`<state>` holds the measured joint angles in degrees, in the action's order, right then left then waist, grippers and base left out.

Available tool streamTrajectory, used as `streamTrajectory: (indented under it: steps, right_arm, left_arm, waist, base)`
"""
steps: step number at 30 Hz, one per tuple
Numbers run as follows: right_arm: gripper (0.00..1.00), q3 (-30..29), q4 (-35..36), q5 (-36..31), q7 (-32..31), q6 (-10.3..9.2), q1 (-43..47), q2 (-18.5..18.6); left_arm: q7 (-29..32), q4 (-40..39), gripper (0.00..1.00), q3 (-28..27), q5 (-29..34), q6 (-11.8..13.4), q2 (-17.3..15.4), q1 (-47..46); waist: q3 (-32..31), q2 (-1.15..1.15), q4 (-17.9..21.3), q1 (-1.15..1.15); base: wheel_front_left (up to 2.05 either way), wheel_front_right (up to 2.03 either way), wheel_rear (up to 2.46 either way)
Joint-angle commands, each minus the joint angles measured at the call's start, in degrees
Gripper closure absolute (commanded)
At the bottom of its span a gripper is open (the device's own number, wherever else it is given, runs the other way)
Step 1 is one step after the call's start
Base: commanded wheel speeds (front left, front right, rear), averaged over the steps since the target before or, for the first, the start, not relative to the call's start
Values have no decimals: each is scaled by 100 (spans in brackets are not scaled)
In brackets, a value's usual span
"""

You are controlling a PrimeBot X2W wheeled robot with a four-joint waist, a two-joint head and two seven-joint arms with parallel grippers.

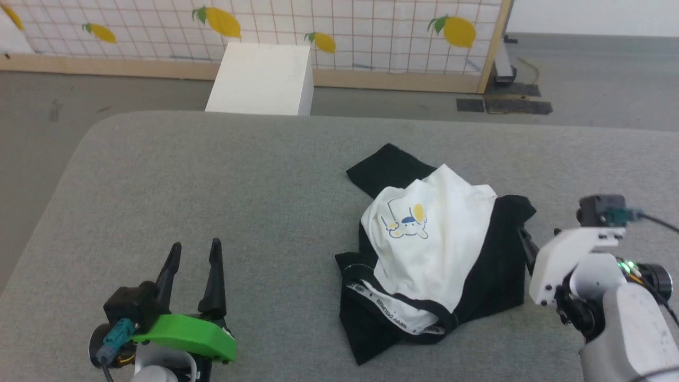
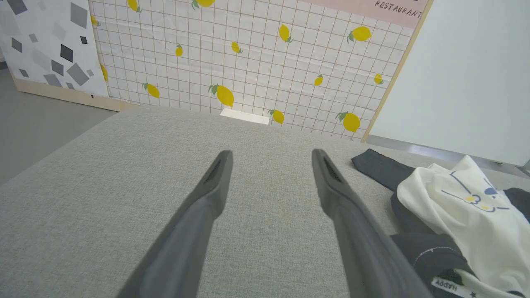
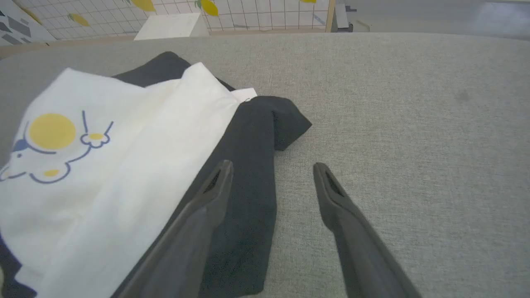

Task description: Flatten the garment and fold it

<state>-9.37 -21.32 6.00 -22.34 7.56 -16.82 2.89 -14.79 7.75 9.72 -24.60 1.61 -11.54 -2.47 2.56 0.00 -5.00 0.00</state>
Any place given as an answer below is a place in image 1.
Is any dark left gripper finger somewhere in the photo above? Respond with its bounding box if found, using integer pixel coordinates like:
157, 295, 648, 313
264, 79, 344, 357
154, 242, 182, 307
198, 238, 228, 320

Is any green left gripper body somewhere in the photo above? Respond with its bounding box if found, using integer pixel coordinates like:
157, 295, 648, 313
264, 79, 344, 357
131, 314, 237, 364

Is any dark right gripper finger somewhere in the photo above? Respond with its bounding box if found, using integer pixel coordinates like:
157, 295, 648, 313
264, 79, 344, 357
517, 227, 540, 277

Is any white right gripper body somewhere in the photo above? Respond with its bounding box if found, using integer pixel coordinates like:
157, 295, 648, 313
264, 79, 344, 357
529, 227, 626, 308

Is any black and white t-shirt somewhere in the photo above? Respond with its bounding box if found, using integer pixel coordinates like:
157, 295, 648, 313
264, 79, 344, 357
334, 143, 537, 367

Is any large black floor mat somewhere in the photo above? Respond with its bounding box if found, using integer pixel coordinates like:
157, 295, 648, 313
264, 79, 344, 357
484, 98, 554, 116

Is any grey metal stand foot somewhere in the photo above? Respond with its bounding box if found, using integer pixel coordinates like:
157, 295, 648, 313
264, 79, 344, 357
492, 34, 518, 87

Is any lemon print partition screen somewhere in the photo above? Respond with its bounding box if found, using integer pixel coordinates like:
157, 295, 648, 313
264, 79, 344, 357
0, 0, 515, 95

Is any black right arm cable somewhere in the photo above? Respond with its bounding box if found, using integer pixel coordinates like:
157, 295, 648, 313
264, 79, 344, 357
639, 211, 679, 235

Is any yellow floor cable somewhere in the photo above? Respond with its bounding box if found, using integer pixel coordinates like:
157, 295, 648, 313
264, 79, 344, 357
517, 57, 541, 86

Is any white box pedestal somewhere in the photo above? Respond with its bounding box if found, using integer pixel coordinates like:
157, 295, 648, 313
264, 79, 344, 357
205, 42, 315, 117

